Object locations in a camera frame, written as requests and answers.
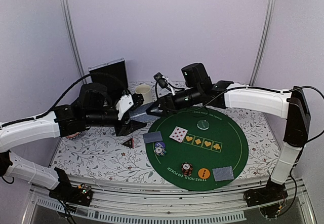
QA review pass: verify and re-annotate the aluminium frame post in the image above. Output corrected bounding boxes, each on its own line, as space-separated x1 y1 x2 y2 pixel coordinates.
249 0 276 86
60 0 86 78

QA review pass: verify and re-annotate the blue playing card deck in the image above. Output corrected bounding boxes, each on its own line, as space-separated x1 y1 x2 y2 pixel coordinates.
129 102 157 123

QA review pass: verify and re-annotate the clear dealer button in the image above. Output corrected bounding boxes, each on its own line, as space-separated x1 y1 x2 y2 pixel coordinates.
197 120 210 130

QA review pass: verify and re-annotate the white ceramic cup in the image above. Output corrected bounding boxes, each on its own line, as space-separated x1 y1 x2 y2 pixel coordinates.
135 84 153 104

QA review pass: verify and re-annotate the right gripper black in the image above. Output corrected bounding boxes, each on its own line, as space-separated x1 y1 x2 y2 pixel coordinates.
146 86 202 118

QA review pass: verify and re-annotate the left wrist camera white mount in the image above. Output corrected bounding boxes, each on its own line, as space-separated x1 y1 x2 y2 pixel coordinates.
115 93 144 121

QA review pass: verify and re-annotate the orange big blind button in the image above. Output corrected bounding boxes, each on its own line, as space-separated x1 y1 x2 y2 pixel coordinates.
198 168 211 179

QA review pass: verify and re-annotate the purple small blind button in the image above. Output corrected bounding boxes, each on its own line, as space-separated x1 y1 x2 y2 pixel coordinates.
154 141 166 148

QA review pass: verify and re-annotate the dealt playing card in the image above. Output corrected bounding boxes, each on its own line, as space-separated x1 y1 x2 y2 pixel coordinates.
212 166 234 181
143 131 163 144

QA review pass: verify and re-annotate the aluminium poker chip case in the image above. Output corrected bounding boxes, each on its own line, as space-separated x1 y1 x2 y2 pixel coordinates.
88 58 129 100

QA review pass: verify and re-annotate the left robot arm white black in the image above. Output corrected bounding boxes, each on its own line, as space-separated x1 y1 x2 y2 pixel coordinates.
1 82 145 201

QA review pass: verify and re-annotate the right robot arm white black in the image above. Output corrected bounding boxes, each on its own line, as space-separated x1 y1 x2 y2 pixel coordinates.
146 63 312 202

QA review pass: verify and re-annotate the left aluminium frame post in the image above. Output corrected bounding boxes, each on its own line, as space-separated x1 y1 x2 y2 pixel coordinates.
60 0 86 78

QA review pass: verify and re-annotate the right aluminium frame post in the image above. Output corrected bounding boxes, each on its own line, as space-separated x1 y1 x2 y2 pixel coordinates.
249 0 276 86

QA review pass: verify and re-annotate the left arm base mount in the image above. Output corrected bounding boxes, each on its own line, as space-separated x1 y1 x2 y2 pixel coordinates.
49 183 93 207

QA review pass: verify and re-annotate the small poker chip stack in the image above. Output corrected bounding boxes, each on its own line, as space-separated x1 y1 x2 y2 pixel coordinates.
154 146 167 156

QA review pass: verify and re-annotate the green round poker mat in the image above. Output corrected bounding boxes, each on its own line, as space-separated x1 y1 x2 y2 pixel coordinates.
145 109 249 191

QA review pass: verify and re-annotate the black triangular button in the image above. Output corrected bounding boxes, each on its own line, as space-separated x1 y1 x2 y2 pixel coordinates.
123 138 134 148

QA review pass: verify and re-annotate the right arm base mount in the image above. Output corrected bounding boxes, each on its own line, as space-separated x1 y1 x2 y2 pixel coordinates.
244 181 288 207

